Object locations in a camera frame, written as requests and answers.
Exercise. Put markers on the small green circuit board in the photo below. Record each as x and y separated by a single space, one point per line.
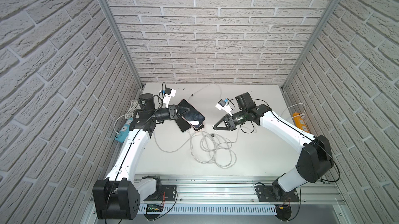
154 208

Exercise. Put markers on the aluminium corner post right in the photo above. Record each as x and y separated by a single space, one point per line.
327 13

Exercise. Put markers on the black round connector below rail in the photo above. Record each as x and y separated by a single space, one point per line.
283 212

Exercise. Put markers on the aluminium corner post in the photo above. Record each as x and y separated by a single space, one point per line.
120 41
327 13

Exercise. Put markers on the phone with light green case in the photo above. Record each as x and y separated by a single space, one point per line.
183 124

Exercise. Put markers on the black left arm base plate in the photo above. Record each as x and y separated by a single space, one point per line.
166 193

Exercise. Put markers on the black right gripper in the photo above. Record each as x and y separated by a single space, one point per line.
233 120

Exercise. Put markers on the phone with pink case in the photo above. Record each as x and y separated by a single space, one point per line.
197 128

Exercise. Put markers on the white perforated cable duct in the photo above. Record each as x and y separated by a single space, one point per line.
212 209

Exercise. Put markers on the teal power strip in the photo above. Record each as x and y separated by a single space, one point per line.
123 133

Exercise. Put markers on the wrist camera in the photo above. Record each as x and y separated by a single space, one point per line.
167 94
223 104

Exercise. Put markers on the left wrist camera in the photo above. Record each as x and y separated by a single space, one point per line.
167 94

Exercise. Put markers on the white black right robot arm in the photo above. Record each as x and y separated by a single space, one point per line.
315 158

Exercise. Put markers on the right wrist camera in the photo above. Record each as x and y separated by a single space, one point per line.
223 104

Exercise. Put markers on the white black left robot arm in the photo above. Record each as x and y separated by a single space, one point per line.
117 196

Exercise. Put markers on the orange power strip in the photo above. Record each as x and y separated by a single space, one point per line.
300 122

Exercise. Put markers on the aluminium corner post left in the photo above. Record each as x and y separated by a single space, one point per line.
120 41

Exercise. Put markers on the aluminium front rail frame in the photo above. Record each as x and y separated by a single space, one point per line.
320 202

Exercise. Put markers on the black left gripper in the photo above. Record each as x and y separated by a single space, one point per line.
173 111

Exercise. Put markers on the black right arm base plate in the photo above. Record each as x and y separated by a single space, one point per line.
272 194

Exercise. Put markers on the phone with black case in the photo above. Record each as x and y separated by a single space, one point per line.
195 118

